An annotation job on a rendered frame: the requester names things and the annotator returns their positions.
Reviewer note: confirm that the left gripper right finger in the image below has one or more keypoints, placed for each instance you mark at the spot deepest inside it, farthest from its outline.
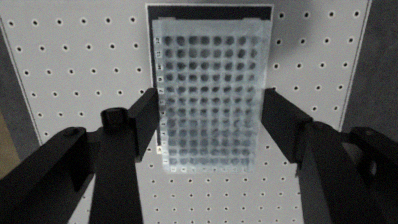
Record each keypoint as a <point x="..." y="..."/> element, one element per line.
<point x="334" y="168"/>

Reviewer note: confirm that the clear well plate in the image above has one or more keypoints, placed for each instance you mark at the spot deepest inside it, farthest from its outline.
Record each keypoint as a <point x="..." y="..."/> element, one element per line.
<point x="202" y="72"/>

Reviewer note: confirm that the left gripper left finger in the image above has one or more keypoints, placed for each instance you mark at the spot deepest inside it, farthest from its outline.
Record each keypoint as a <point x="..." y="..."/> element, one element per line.
<point x="48" y="185"/>

